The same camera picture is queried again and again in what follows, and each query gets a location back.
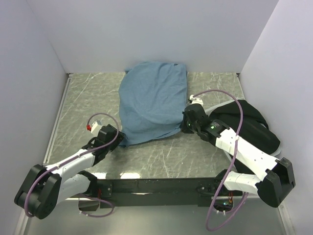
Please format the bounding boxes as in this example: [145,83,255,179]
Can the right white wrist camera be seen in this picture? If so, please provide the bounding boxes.
[188,95,203,106]

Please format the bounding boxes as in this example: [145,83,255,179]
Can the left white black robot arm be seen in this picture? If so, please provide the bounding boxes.
[14,124,125,219]

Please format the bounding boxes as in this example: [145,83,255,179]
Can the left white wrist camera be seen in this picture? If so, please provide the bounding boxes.
[87,120,102,136]

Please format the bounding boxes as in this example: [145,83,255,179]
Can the cream pillow with bear print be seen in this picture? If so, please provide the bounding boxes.
[125,61,187,76]

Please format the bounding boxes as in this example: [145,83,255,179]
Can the black garment pile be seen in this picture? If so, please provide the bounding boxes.
[210,99,281,172]

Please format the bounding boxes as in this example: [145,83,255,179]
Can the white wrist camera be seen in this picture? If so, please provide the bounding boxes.
[188,95,203,106]
[87,120,102,136]

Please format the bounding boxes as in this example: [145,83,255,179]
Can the blue fabric pillowcase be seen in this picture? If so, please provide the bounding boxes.
[118,72,187,146]

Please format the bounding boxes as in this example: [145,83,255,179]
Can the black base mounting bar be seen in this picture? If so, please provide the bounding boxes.
[84,178,220,207]

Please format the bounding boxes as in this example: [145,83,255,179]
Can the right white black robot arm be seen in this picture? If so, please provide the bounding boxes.
[182,103,295,208]

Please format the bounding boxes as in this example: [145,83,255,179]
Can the white laundry basket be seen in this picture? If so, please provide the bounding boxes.
[205,100,282,162]

